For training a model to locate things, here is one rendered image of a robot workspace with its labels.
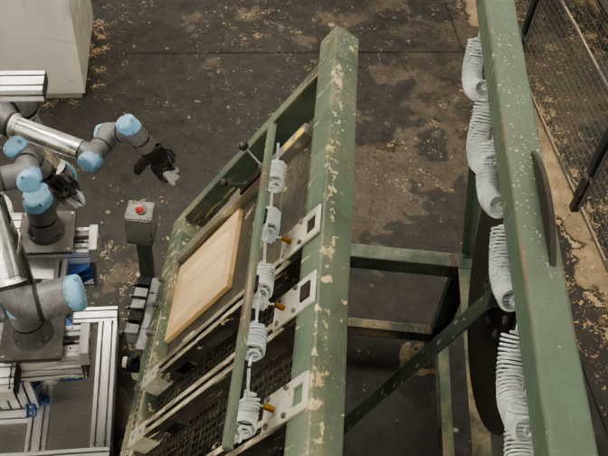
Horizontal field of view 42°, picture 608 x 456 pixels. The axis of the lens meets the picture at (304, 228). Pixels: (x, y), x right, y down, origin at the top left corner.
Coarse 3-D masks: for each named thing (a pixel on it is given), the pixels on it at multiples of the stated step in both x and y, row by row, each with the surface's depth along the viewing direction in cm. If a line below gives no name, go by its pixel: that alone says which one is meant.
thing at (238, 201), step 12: (312, 132) 277; (300, 144) 279; (288, 156) 284; (252, 192) 300; (228, 204) 310; (240, 204) 306; (216, 216) 316; (228, 216) 312; (204, 228) 323; (216, 228) 318; (192, 240) 330; (204, 240) 324; (180, 252) 337; (192, 252) 331
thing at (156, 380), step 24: (264, 216) 215; (312, 216) 222; (288, 240) 226; (288, 264) 230; (288, 288) 239; (240, 312) 251; (192, 336) 272; (216, 336) 262; (168, 360) 283; (192, 360) 275; (144, 384) 293; (168, 384) 289
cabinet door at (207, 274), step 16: (224, 224) 310; (240, 224) 300; (208, 240) 319; (224, 240) 303; (192, 256) 328; (208, 256) 311; (224, 256) 296; (192, 272) 320; (208, 272) 303; (224, 272) 287; (176, 288) 327; (192, 288) 311; (208, 288) 296; (224, 288) 281; (176, 304) 318; (192, 304) 303; (208, 304) 290; (176, 320) 309; (192, 320) 298
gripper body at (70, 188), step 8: (48, 176) 256; (56, 176) 254; (64, 176) 259; (48, 184) 252; (56, 184) 254; (64, 184) 257; (72, 184) 259; (56, 192) 257; (64, 192) 257; (72, 192) 259; (64, 200) 259
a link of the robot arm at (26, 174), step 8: (16, 160) 240; (24, 160) 239; (32, 160) 240; (0, 168) 236; (8, 168) 236; (16, 168) 237; (24, 168) 236; (32, 168) 237; (8, 176) 235; (16, 176) 236; (24, 176) 235; (32, 176) 235; (40, 176) 237; (8, 184) 236; (16, 184) 237; (24, 184) 236; (32, 184) 237; (40, 184) 238; (32, 192) 239
